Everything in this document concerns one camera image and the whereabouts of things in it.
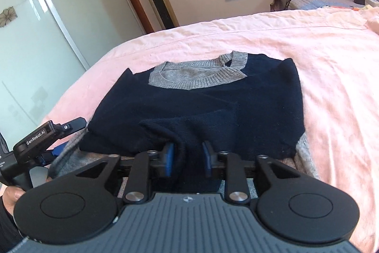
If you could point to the person's left forearm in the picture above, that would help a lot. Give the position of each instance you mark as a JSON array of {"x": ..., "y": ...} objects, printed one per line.
[{"x": 6, "y": 229}]

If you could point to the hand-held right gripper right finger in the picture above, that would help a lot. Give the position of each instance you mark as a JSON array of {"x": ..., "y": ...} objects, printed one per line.
[{"x": 207, "y": 159}]

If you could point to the flower print glass door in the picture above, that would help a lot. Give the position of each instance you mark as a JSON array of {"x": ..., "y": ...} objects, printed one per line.
[{"x": 44, "y": 33}]

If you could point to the person's left hand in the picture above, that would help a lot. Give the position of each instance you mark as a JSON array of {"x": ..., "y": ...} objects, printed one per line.
[{"x": 10, "y": 196}]

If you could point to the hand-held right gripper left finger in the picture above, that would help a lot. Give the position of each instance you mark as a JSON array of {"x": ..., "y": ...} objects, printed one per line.
[{"x": 169, "y": 158}]

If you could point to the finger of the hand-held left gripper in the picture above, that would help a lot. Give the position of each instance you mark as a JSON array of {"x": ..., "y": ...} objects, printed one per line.
[
  {"x": 75, "y": 123},
  {"x": 54, "y": 153}
]

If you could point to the pink blanket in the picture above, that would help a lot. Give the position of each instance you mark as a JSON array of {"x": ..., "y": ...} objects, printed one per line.
[{"x": 334, "y": 78}]

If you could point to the navy and grey sweater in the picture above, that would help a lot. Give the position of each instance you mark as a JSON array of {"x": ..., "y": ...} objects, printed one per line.
[{"x": 207, "y": 104}]

